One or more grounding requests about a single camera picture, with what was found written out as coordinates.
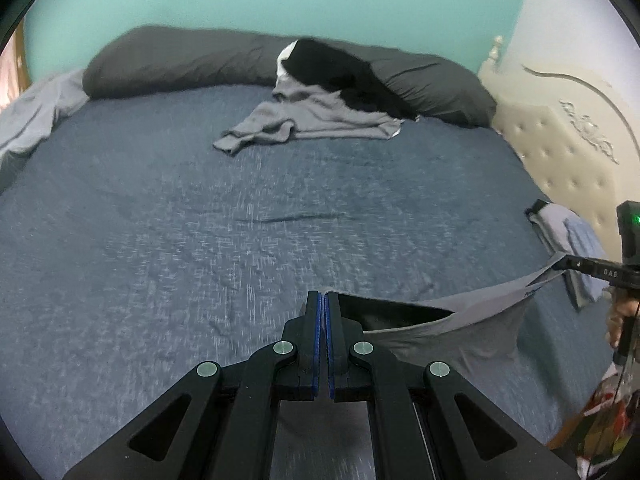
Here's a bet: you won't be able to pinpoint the grey sweatshirt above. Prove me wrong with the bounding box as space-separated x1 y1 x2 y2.
212 82 405 157

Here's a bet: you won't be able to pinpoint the blue checked folded shorts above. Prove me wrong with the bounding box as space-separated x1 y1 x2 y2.
562 217 608 302

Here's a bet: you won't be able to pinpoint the dark grey long pillow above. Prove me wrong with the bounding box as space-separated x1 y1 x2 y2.
82 25 497 128

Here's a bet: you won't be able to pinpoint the colourful printed bag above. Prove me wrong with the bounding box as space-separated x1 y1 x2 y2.
547 365 640 476

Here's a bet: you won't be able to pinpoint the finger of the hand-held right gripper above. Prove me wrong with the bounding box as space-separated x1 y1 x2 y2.
552 255 626 283

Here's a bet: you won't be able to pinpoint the white folded garment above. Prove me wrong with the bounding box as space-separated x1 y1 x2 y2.
527 202 608 311

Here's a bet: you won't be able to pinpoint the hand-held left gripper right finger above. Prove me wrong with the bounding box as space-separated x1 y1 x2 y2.
324 292 581 480

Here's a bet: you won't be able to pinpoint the black garment with white trim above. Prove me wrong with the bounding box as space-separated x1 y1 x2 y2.
277 38 420 122

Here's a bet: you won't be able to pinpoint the white tufted headboard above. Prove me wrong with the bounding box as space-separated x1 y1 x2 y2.
477 35 640 271

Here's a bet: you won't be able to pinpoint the pink curtain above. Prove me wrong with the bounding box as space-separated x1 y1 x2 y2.
0 35 23 111

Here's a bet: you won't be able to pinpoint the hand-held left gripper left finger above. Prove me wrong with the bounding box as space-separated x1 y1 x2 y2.
62 291 321 480

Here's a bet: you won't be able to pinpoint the blue patterned bed sheet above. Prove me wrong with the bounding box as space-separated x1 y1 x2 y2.
0 82 626 480

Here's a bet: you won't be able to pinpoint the light grey blanket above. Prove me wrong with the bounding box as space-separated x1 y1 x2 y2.
0 69 91 166

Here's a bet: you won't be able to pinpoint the person's right hand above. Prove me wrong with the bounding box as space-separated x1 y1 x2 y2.
605 295 639 348

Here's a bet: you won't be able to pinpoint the wooden window frame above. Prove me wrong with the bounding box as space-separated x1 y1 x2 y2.
14 20 34 88

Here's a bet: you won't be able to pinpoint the grey boxer briefs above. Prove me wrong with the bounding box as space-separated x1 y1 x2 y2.
325 252 568 376

